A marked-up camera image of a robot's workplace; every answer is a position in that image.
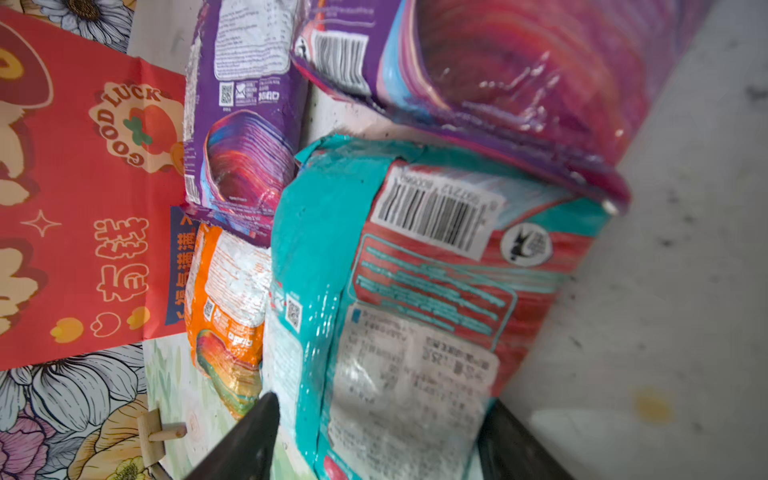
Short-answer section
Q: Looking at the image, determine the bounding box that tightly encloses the purple snack packet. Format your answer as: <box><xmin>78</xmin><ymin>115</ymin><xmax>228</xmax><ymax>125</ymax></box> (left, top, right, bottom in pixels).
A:
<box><xmin>293</xmin><ymin>0</ymin><xmax>712</xmax><ymax>212</ymax></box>
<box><xmin>182</xmin><ymin>0</ymin><xmax>308</xmax><ymax>248</ymax></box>

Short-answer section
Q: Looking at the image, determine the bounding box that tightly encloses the teal red candy bag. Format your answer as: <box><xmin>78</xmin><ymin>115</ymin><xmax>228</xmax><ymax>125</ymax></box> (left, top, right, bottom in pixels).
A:
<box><xmin>263</xmin><ymin>135</ymin><xmax>609</xmax><ymax>479</ymax></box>

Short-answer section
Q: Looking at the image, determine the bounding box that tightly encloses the red paper gift bag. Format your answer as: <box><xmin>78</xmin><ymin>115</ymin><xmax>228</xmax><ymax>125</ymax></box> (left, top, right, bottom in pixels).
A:
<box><xmin>1</xmin><ymin>8</ymin><xmax>196</xmax><ymax>370</ymax></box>

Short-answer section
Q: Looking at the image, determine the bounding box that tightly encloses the purple snack packet right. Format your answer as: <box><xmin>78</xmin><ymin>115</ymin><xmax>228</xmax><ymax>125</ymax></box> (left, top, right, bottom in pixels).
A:
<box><xmin>293</xmin><ymin>0</ymin><xmax>712</xmax><ymax>212</ymax></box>

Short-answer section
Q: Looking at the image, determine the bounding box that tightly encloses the orange snack packet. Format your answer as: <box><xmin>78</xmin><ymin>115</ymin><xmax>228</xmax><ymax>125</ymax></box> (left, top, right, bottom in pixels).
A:
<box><xmin>184</xmin><ymin>224</ymin><xmax>272</xmax><ymax>419</ymax></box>

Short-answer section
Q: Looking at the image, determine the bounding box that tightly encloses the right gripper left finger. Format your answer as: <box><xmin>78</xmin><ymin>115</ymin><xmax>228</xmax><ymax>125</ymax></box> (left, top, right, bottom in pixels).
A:
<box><xmin>186</xmin><ymin>392</ymin><xmax>280</xmax><ymax>480</ymax></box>

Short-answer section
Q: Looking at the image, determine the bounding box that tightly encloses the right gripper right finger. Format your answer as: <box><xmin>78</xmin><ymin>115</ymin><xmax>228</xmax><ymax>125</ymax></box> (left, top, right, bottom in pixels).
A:
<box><xmin>476</xmin><ymin>401</ymin><xmax>574</xmax><ymax>480</ymax></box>

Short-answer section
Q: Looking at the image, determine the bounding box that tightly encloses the wooden stick tool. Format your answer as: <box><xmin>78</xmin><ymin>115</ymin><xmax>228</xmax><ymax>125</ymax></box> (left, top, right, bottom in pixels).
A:
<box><xmin>137</xmin><ymin>409</ymin><xmax>187</xmax><ymax>467</ymax></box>

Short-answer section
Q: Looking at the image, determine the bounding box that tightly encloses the purple snack packet left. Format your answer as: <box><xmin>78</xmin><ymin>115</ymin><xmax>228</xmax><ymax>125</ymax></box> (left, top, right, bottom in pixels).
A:
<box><xmin>182</xmin><ymin>0</ymin><xmax>308</xmax><ymax>248</ymax></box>

